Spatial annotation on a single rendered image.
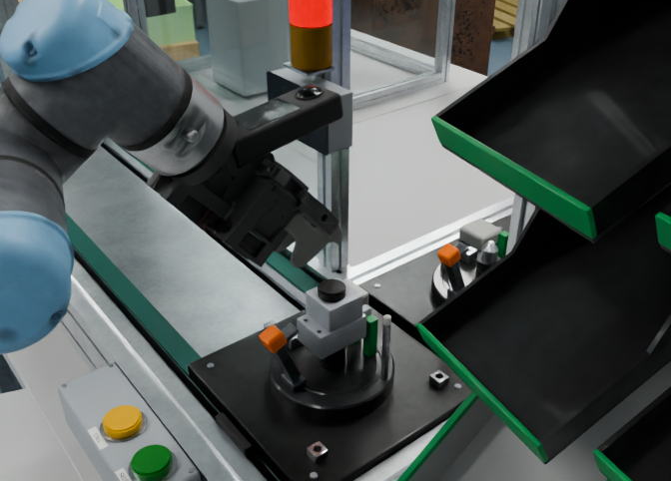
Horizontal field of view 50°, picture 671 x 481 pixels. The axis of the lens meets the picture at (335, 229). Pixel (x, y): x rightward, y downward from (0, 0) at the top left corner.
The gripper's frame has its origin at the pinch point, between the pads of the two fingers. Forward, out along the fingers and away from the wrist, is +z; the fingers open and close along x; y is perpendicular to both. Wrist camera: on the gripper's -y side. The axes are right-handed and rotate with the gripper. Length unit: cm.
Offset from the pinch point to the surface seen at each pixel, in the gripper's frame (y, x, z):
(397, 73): -54, -95, 86
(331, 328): 8.3, 2.2, 6.3
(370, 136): -28, -67, 64
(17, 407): 41, -30, 5
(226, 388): 20.9, -5.7, 7.5
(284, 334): 11.7, 0.1, 3.3
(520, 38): -72, -62, 81
